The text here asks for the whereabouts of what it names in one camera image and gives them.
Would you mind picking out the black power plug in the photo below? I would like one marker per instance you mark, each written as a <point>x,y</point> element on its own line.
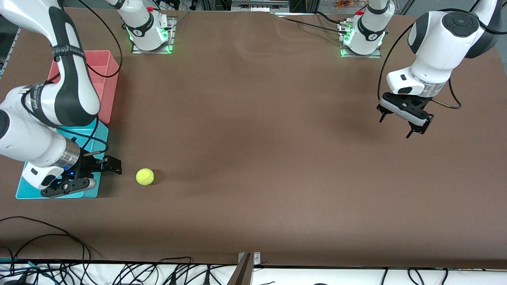
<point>206,278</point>
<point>172,278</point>

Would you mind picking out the yellow-green tennis ball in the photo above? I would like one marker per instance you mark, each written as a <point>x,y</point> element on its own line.
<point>145,176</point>

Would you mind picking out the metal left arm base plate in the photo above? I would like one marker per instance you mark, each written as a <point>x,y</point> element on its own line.
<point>364,56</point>

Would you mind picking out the dark metal bar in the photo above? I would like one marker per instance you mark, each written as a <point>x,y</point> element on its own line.
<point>241,274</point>

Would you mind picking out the pink plastic bin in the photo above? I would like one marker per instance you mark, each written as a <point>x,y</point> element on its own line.
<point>107,79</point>

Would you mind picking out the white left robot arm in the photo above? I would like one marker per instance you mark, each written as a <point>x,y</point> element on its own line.
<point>435,47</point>

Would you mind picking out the grey power strip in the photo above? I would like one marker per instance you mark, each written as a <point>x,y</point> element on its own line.
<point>257,6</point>

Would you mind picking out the clear box with orange items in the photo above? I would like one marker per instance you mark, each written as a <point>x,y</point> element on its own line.
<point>348,4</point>

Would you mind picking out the silver metal bracket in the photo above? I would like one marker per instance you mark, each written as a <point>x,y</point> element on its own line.
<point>256,259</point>

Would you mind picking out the blue plastic bin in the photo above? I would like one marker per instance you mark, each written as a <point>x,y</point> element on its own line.
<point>102,136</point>

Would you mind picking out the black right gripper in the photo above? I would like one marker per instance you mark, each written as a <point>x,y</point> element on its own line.
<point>88,164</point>

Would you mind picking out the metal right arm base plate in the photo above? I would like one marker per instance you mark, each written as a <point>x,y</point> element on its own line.
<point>172,35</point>

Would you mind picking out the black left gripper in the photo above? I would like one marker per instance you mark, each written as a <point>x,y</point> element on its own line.
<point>419,128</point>

